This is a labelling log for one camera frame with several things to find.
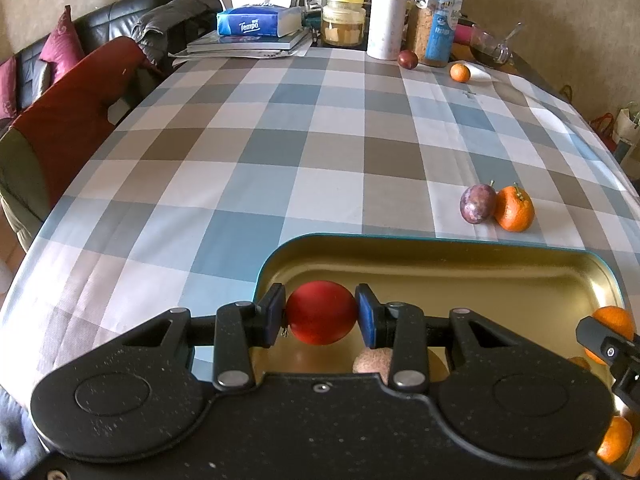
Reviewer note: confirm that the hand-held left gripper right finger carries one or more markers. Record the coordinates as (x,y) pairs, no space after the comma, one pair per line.
(364,317)

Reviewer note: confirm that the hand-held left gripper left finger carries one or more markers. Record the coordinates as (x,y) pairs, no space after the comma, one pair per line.
(277,315)

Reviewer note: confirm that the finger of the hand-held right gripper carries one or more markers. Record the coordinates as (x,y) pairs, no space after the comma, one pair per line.
(595,337)

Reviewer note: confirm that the red tomato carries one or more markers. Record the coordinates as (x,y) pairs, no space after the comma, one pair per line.
(320,312)

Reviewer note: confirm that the gold tin tray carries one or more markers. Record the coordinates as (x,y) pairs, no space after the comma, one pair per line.
(475,285)

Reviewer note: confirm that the beige rough round fruit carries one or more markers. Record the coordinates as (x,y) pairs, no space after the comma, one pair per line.
(372,362)

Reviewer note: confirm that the orange with stem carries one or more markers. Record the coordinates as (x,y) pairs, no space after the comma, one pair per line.
(515,210)

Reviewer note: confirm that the purple plum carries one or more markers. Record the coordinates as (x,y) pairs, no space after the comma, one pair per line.
(477,203)

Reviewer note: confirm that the white shopping bag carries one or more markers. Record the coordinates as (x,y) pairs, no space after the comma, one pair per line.
(627,130)

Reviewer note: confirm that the red shopping bag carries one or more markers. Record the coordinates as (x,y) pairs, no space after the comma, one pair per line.
(602,127)

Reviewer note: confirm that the small dark red plum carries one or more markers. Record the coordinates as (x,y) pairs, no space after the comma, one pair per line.
(407,59)

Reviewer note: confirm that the small orange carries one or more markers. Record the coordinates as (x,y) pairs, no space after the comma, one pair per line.
(460,72)

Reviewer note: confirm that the stack of magazines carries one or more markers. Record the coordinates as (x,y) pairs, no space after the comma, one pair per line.
(245,46)

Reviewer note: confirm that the blue cloth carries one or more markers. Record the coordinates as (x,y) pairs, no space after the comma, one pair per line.
(17,430)

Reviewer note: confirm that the yellow-lid glass jar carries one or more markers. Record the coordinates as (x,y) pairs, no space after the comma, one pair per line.
(342,25)

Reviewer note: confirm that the blue tissue pack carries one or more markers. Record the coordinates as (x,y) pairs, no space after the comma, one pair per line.
(250,22)

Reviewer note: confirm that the glass bowl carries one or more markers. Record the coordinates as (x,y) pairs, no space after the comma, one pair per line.
(487,50)

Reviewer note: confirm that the glass jar with blue label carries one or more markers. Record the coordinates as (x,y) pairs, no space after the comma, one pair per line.
(435,30)

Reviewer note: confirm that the white thermos with purple lid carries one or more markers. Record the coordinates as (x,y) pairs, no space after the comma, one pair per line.
(387,15)

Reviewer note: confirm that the metal spoon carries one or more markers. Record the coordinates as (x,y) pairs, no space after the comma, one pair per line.
(511,35)

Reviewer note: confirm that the grey jacket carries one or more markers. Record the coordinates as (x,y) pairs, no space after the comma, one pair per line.
(170,20)

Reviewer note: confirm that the black leather sofa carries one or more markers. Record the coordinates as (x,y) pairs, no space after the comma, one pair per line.
(100,20)

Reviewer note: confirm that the magenta pillow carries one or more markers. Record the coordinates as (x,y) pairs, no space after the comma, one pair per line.
(7,90)
(62,45)

